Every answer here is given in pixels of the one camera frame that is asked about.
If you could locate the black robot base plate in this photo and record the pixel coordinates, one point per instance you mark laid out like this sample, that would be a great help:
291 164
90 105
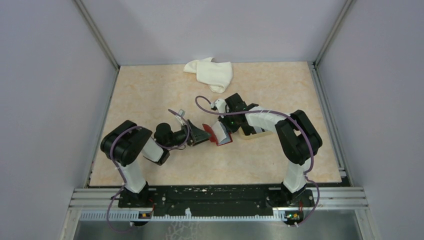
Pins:
240 200

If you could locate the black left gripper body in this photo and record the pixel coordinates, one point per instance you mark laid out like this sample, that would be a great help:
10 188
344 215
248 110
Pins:
184 132

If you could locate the red leather card holder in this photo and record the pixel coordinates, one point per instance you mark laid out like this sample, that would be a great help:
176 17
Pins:
218 133

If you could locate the beige oval tray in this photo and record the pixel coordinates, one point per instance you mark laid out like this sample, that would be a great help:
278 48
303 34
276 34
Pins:
249 132

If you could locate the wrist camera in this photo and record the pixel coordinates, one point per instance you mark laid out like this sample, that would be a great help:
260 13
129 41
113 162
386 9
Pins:
180 116
220 106

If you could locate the aluminium frame rail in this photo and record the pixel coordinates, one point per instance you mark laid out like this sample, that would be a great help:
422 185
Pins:
99 204

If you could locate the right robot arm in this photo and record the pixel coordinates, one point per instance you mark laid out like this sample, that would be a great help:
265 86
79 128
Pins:
298 137

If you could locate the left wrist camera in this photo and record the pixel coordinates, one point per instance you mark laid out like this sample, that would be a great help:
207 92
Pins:
180 116

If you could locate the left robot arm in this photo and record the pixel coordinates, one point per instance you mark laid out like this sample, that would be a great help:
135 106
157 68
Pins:
128 141

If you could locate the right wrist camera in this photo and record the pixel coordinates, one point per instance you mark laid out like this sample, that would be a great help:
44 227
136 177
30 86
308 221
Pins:
220 106

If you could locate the white folded cloth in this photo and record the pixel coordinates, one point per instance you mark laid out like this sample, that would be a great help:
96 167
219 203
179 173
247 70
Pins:
217 75

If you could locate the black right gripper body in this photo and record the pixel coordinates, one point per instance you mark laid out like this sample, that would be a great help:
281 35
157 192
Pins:
230 122

